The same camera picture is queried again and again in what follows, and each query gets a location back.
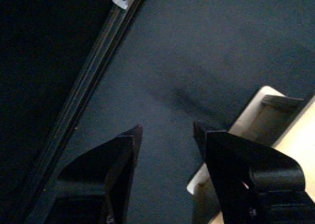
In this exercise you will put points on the black aluminium frame rail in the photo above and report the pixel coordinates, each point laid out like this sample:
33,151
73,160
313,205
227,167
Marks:
88,86

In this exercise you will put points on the light wooden box with slot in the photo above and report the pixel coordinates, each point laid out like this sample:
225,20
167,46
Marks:
301,135

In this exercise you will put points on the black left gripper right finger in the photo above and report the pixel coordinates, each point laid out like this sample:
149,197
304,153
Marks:
253,172

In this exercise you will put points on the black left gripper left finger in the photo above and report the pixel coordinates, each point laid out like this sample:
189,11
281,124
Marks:
89,178

